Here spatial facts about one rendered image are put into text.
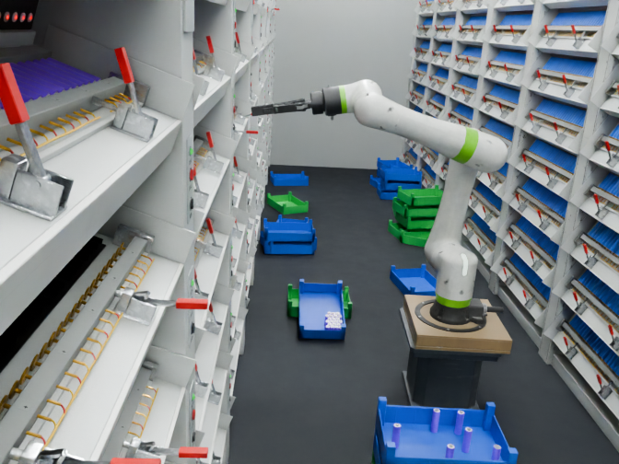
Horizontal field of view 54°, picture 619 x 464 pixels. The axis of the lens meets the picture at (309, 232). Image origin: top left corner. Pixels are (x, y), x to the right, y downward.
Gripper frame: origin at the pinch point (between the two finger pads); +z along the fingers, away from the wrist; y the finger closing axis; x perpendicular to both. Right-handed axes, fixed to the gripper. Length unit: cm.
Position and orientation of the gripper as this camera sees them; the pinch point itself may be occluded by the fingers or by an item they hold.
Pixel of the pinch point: (262, 110)
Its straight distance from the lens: 206.2
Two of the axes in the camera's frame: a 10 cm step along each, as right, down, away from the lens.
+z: -9.9, 1.3, 0.1
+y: -0.3, -3.2, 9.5
